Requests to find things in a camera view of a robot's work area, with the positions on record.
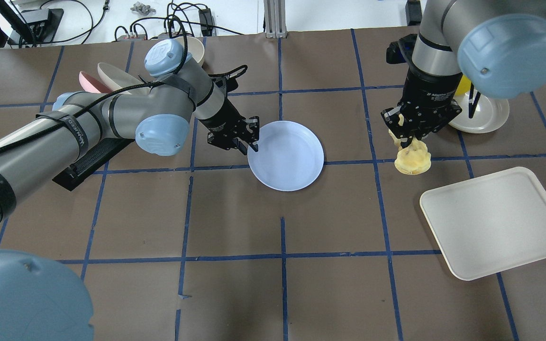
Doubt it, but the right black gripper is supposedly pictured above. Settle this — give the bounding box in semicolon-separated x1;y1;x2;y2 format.
381;69;462;150

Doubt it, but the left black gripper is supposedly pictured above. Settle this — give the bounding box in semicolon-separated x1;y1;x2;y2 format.
204;102;260;156

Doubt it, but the light blue plate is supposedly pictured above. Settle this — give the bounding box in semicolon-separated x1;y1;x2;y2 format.
247;120;325;192

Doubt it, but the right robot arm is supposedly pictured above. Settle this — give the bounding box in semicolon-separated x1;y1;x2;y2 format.
381;0;546;150

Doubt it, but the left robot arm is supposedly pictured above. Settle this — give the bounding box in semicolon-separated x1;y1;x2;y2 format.
0;39;260;341

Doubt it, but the cream round plate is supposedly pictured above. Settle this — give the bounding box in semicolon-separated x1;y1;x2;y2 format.
449;93;510;134

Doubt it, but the cream plate in rack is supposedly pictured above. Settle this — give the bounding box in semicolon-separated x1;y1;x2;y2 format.
97;62;150;98

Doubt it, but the pink plate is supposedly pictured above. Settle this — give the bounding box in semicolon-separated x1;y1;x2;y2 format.
78;71;111;94

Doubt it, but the yellow lemon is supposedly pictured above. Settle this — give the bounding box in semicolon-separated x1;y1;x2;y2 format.
455;74;472;97

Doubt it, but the cream bowl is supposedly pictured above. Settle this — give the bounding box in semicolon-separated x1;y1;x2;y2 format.
186;36;205;66

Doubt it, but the black power adapter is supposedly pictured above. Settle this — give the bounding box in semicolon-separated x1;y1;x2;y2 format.
405;0;423;26

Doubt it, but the cream rectangular tray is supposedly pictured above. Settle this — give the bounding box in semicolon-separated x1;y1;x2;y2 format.
419;167;546;281

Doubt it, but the black dish rack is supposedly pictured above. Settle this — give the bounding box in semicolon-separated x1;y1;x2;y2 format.
52;138;134;191

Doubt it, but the black monitor stand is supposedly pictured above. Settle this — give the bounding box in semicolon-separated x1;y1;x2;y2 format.
0;0;64;47

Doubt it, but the aluminium frame post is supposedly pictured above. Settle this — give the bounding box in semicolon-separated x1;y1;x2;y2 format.
264;0;288;39

